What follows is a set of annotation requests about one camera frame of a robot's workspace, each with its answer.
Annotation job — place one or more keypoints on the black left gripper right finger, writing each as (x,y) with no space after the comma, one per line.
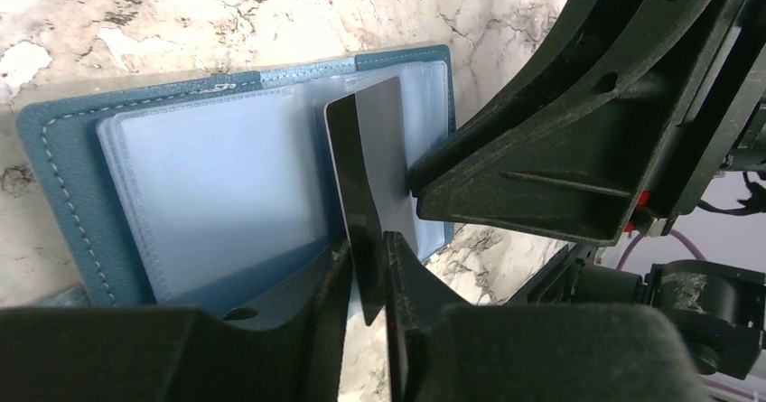
(442,348)

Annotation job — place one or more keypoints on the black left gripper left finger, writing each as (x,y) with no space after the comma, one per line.
(285,345)

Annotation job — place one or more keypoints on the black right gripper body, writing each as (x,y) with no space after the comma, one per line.
(718,309)

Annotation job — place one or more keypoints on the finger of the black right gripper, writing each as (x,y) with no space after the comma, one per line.
(568,52)
(595,219)

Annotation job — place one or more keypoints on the blue card holder wallet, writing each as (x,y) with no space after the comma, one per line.
(208,192)

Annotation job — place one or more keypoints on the dark grey card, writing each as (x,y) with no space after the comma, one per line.
(368,184)

